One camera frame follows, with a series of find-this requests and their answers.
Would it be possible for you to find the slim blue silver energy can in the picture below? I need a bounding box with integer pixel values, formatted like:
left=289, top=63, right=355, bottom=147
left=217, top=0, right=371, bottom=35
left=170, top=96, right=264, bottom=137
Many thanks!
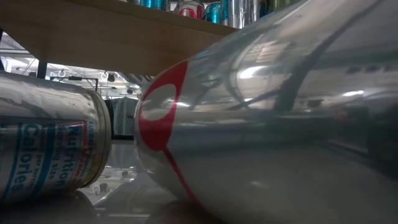
left=221, top=0, right=261, bottom=29
left=0, top=70, right=112, bottom=206
left=139, top=0, right=170, bottom=11
left=205, top=1, right=222, bottom=24

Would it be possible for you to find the silver Diet Coke can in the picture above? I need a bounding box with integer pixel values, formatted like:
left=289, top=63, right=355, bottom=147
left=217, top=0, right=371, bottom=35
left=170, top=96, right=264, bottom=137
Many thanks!
left=134, top=0, right=398, bottom=224
left=174, top=0, right=206, bottom=19

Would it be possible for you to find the green soda can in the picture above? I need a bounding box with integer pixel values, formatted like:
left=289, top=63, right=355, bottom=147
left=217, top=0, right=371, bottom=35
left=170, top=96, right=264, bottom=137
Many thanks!
left=267, top=0, right=295, bottom=13

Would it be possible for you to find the grey-green hanging cloth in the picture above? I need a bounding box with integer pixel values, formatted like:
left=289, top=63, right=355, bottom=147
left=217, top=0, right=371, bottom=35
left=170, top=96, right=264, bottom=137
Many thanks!
left=111, top=96, right=139, bottom=137

